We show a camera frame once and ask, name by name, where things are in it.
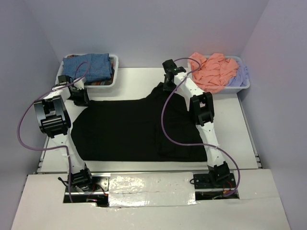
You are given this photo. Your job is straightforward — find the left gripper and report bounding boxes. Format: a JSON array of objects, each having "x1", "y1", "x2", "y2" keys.
[{"x1": 67, "y1": 87, "x2": 92, "y2": 107}]

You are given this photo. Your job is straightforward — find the black long sleeve shirt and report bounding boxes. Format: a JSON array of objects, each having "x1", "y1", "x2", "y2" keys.
[{"x1": 71, "y1": 84, "x2": 207, "y2": 162}]

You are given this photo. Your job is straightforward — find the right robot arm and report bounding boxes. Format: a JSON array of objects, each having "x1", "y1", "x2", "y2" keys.
[{"x1": 161, "y1": 59, "x2": 230, "y2": 187}]

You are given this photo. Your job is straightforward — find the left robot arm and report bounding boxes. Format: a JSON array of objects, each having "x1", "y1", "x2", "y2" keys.
[{"x1": 34, "y1": 75, "x2": 94, "y2": 191}]

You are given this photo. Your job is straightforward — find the blue checkered folded shirt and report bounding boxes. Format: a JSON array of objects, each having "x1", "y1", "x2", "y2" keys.
[{"x1": 62, "y1": 53, "x2": 112, "y2": 83}]

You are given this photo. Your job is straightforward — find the orange pink shirt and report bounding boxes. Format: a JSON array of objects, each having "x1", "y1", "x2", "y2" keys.
[{"x1": 188, "y1": 52, "x2": 239, "y2": 93}]

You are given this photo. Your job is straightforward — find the left white plastic basket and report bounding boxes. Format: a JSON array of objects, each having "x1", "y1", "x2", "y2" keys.
[{"x1": 55, "y1": 55, "x2": 119, "y2": 90}]

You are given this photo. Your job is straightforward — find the white plastic basket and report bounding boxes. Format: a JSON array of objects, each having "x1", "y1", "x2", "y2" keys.
[
  {"x1": 186, "y1": 55, "x2": 251, "y2": 94},
  {"x1": 55, "y1": 55, "x2": 119, "y2": 90}
]

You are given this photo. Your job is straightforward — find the right white plastic basket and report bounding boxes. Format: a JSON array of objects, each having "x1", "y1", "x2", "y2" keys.
[{"x1": 186, "y1": 55, "x2": 251, "y2": 94}]

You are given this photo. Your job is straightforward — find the lavender shirt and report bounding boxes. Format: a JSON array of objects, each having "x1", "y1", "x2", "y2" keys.
[{"x1": 226, "y1": 61, "x2": 249, "y2": 87}]

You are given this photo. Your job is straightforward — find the silver foil tape cover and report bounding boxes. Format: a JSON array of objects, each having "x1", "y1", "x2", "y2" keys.
[{"x1": 108, "y1": 172, "x2": 196, "y2": 207}]

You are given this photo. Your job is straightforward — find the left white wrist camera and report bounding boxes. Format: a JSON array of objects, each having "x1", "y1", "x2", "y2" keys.
[{"x1": 73, "y1": 78, "x2": 86, "y2": 90}]

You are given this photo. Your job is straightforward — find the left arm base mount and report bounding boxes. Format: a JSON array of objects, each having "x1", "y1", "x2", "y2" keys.
[{"x1": 63, "y1": 174, "x2": 110, "y2": 207}]

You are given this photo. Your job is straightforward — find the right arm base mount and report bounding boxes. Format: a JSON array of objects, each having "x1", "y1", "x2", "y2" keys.
[{"x1": 189, "y1": 172, "x2": 239, "y2": 201}]

